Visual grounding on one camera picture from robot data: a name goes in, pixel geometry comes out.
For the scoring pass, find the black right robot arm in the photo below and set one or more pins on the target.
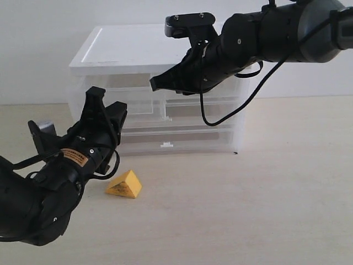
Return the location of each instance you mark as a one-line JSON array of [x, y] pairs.
[[300, 32]]

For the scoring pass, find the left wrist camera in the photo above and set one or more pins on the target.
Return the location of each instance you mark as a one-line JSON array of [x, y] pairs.
[[44, 135]]

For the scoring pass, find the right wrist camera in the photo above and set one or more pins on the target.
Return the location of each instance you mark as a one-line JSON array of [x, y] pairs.
[[197, 27]]

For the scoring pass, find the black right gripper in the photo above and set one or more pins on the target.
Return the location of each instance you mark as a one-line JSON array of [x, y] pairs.
[[211, 66]]

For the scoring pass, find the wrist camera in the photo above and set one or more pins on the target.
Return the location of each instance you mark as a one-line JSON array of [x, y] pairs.
[[44, 135], [197, 27]]

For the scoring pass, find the yellow wedge block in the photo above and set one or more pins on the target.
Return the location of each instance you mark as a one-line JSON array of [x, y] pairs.
[[126, 185]]

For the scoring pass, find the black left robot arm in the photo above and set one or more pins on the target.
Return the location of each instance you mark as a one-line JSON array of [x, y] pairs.
[[39, 194]]

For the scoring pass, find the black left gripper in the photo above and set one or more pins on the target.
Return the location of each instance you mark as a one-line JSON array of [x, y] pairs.
[[92, 141]]

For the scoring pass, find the clear drawer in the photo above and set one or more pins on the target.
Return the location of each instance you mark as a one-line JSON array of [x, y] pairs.
[[130, 89], [177, 116], [178, 142], [229, 91]]

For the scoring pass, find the white plastic drawer cabinet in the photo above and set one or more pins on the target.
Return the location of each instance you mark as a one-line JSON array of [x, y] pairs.
[[143, 50]]

